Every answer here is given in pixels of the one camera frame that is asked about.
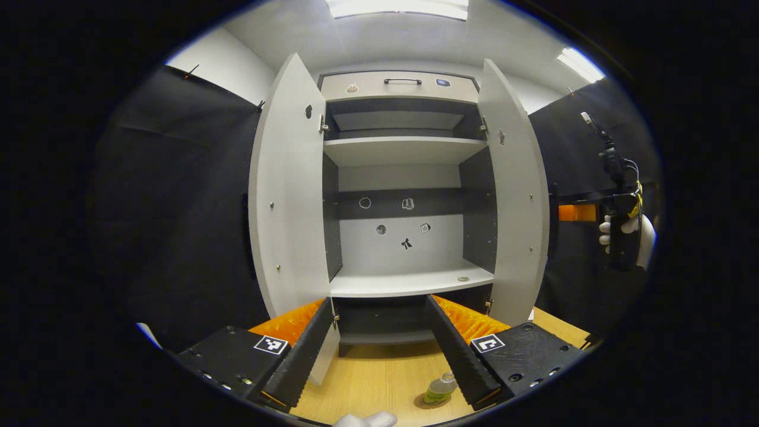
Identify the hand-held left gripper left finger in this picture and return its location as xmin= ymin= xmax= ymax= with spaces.
xmin=178 ymin=297 xmax=336 ymax=414

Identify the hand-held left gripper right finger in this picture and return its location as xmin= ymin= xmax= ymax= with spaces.
xmin=425 ymin=295 xmax=585 ymax=411

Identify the green label tea bottle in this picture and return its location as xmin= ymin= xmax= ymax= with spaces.
xmin=423 ymin=372 xmax=458 ymax=406

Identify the white cabinet door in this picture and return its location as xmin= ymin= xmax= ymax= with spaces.
xmin=248 ymin=53 xmax=342 ymax=386
xmin=477 ymin=58 xmax=550 ymax=327

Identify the grey white cabinet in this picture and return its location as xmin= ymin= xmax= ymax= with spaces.
xmin=317 ymin=70 xmax=498 ymax=356

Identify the black backdrop cloth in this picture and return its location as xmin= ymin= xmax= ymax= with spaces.
xmin=89 ymin=65 xmax=270 ymax=352
xmin=528 ymin=80 xmax=663 ymax=334

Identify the ceiling light panel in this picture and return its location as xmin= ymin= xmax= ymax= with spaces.
xmin=556 ymin=47 xmax=605 ymax=84
xmin=325 ymin=0 xmax=469 ymax=21

